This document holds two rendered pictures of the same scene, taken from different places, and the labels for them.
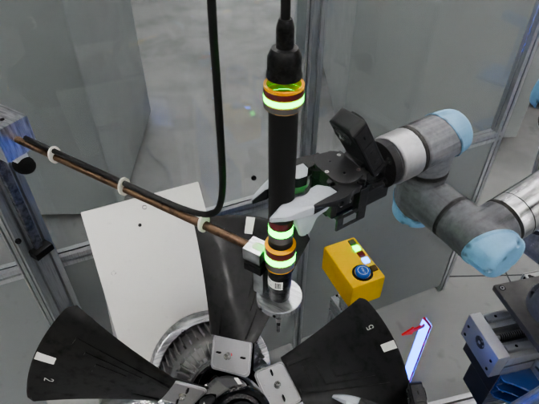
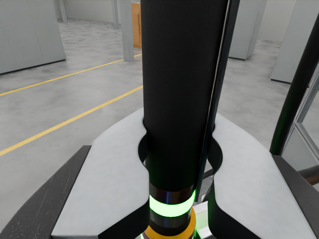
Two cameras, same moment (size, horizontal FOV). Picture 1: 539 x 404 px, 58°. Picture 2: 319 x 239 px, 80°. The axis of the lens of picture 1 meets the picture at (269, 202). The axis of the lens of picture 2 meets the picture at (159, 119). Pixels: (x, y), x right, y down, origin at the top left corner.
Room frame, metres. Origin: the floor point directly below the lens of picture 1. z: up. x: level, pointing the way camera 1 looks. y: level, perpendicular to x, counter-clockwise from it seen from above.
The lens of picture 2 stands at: (0.50, -0.09, 1.72)
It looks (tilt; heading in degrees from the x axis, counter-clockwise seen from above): 32 degrees down; 126
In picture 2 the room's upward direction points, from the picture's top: 1 degrees clockwise
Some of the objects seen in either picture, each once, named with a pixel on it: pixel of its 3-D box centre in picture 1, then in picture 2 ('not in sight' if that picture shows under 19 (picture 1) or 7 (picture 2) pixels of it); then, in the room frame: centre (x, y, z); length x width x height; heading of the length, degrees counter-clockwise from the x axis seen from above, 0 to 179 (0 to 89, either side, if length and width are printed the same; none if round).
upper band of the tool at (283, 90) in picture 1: (283, 95); not in sight; (0.46, -0.02, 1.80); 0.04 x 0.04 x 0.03
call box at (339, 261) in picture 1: (351, 272); not in sight; (0.87, -0.23, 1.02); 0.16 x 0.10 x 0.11; 23
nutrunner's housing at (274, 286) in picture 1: (281, 199); not in sight; (0.46, -0.02, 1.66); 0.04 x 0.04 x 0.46
